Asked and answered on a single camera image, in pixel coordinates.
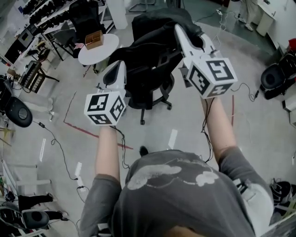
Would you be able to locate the black mesh office chair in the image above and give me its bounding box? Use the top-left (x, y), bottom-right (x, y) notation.
top-left (68, 0), bottom-right (107, 44)

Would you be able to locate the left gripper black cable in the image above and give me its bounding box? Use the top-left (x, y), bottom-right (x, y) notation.
top-left (110, 125), bottom-right (130, 170)

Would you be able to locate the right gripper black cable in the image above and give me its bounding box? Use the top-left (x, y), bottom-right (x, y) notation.
top-left (200, 97), bottom-right (214, 163)

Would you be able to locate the black oval stool seat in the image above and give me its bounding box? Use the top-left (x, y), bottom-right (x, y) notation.
top-left (5, 96), bottom-right (33, 128)
top-left (260, 63), bottom-right (284, 90)
top-left (22, 209), bottom-right (50, 230)

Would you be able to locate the wooden frame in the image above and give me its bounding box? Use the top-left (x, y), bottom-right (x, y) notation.
top-left (0, 126), bottom-right (16, 147)

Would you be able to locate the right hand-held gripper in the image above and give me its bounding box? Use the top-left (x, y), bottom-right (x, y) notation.
top-left (174, 24), bottom-right (239, 100)

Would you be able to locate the person's grey printed t-shirt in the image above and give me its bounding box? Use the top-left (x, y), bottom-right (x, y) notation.
top-left (78, 147), bottom-right (275, 237)

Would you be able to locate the person's right forearm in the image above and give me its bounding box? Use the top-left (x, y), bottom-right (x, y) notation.
top-left (200, 97), bottom-right (238, 172)

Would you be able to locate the round white table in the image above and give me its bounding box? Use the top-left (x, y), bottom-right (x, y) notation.
top-left (78, 33), bottom-right (120, 75)

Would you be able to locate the white desk frame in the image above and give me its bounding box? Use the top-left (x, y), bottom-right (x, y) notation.
top-left (0, 159), bottom-right (52, 198)

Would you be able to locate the black backpack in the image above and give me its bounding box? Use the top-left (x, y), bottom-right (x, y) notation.
top-left (269, 177), bottom-right (295, 206)

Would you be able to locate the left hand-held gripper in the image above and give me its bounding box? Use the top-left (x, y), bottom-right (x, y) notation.
top-left (84, 60), bottom-right (130, 127)

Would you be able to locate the black power adapter cable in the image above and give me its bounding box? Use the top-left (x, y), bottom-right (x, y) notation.
top-left (32, 121), bottom-right (80, 181)

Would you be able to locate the white power strip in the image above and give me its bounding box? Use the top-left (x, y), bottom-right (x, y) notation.
top-left (74, 162), bottom-right (83, 186)

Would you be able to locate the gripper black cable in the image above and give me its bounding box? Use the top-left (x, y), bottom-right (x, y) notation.
top-left (110, 125), bottom-right (130, 170)
top-left (200, 97), bottom-right (214, 163)

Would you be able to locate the black jacket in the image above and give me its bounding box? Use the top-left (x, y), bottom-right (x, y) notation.
top-left (108, 8), bottom-right (203, 70)

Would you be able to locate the white workbench with equipment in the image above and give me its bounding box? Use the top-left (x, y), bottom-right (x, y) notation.
top-left (0, 0), bottom-right (61, 94)

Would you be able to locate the person's left forearm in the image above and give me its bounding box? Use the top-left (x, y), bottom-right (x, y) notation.
top-left (94, 125), bottom-right (123, 181)

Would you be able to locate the black cable with plug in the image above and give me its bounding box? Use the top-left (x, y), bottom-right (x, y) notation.
top-left (233, 82), bottom-right (260, 102)

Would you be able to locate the angled red floor tape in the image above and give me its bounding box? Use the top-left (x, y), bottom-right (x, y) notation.
top-left (63, 91), bottom-right (134, 150)

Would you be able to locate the grey metal-legged chair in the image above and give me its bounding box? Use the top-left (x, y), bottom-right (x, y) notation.
top-left (49, 22), bottom-right (77, 62)

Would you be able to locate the brown cardboard box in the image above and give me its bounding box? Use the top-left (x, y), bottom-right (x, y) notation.
top-left (84, 30), bottom-right (104, 50)

